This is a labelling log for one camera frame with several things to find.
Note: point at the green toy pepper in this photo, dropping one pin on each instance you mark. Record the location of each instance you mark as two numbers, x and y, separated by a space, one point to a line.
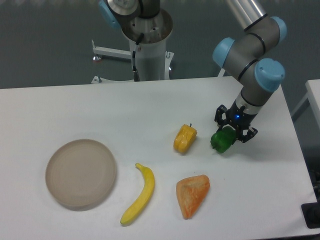
222 140

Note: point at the black device at edge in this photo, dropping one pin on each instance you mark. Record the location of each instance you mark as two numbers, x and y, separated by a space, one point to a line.
311 214

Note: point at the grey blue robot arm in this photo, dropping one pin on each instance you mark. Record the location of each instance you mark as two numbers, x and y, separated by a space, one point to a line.
147 27

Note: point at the orange toy sandwich triangle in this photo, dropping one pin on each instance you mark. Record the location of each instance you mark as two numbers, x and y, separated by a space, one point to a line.
190 193

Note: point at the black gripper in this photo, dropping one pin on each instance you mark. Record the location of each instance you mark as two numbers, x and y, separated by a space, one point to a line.
237 119

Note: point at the yellow toy pepper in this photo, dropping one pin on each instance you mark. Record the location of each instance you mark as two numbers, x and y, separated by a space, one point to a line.
185 138

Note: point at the beige round plate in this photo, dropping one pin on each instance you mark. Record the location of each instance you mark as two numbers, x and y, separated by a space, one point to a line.
81 174

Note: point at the yellow toy banana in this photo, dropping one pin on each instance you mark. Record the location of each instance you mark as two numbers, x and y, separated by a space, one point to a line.
141 202

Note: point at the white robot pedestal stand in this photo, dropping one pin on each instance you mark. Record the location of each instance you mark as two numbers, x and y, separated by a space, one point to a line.
159 61

